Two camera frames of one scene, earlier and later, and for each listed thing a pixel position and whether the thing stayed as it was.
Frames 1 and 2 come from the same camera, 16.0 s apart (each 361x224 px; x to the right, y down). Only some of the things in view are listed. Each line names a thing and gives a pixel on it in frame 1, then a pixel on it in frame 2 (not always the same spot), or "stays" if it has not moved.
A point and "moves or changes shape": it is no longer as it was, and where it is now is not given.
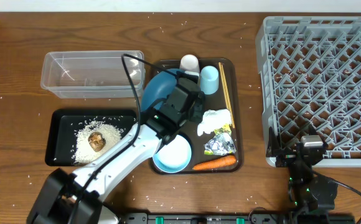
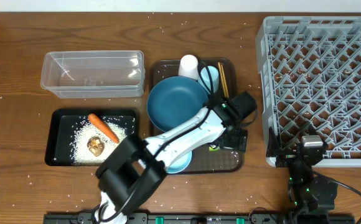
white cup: (190, 62) stays
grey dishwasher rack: (322, 71) stays
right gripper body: (292, 155) stays
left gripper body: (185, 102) to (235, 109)
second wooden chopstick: (226, 95) stays
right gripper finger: (313, 130) stays
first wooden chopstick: (228, 104) stays
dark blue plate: (159, 87) moves or changes shape
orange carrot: (226, 160) to (104, 127)
